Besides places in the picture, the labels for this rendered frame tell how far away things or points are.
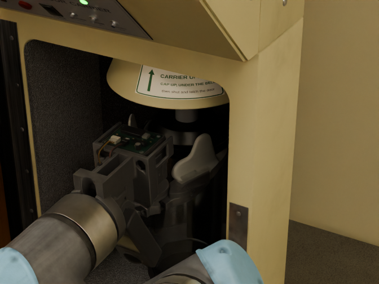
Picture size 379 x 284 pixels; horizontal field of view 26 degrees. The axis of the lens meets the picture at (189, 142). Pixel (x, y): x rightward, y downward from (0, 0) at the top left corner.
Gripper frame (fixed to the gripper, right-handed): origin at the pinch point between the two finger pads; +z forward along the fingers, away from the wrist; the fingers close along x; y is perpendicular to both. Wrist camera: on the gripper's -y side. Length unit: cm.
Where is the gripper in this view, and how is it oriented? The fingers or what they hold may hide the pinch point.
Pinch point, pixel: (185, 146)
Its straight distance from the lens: 100.6
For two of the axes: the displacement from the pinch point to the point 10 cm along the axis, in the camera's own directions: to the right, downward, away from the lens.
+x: -8.7, -2.4, 4.3
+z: 4.9, -4.7, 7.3
